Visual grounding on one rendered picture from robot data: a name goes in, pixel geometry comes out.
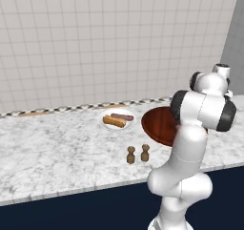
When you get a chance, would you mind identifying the dark red sausage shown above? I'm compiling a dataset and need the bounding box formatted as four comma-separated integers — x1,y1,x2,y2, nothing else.
110,113,135,122

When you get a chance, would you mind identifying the golden brown bun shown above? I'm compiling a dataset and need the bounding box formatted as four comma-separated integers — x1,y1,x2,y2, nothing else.
102,115,128,129

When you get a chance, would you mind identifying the white round plate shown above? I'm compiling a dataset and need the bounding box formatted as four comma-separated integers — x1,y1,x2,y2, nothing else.
97,108,137,132

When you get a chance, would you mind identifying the brown wooden bowl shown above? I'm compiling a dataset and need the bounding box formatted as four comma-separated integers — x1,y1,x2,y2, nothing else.
140,106,209,148

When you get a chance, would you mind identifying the brown wooden shaker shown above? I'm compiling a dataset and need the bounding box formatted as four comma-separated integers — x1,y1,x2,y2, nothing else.
126,145,136,165
140,143,151,163

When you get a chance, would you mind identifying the dark blue counter cabinet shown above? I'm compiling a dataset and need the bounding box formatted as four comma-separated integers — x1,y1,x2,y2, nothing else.
0,165,244,230

